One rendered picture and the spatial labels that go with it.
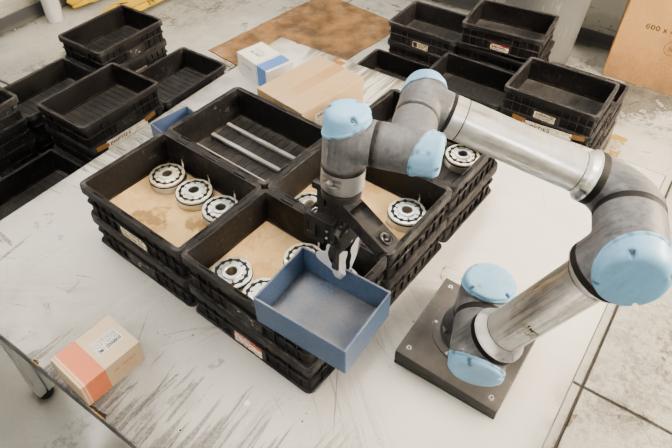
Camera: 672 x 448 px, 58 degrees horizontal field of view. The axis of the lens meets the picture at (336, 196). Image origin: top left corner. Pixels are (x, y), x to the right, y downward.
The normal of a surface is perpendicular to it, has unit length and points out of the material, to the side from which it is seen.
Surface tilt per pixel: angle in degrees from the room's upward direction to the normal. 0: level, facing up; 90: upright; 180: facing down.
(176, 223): 0
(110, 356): 0
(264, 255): 0
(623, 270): 86
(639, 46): 75
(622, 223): 29
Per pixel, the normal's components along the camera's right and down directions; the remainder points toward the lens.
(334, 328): -0.01, -0.72
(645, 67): -0.54, 0.32
